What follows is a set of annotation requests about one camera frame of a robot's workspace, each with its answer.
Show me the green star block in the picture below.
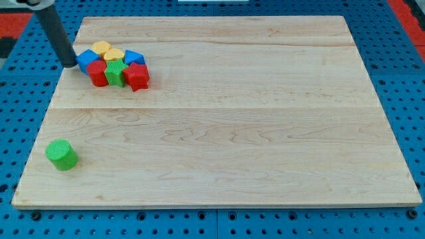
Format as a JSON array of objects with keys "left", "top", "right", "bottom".
[{"left": 104, "top": 59, "right": 128, "bottom": 88}]

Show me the red star block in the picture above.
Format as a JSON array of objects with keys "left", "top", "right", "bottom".
[{"left": 122, "top": 62, "right": 150, "bottom": 92}]

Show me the blue triangle block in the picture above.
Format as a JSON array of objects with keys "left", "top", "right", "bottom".
[{"left": 124, "top": 50, "right": 145, "bottom": 65}]

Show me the light wooden board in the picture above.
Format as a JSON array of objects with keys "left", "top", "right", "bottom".
[{"left": 11, "top": 15, "right": 422, "bottom": 210}]

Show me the yellow heart block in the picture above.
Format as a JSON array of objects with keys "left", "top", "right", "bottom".
[{"left": 102, "top": 48, "right": 125, "bottom": 61}]

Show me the red cylinder block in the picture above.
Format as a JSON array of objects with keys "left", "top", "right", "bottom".
[{"left": 86, "top": 60, "right": 108, "bottom": 87}]

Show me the yellow hexagon block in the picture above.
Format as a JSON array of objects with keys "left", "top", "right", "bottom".
[{"left": 90, "top": 40, "right": 112, "bottom": 58}]

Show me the blue cube block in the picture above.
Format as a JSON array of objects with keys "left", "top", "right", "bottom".
[{"left": 76, "top": 49, "right": 100, "bottom": 74}]

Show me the green cylinder block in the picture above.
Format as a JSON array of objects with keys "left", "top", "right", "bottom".
[{"left": 45, "top": 139, "right": 78, "bottom": 171}]

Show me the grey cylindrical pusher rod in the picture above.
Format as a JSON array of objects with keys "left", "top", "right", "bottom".
[{"left": 33, "top": 1, "right": 77, "bottom": 68}]

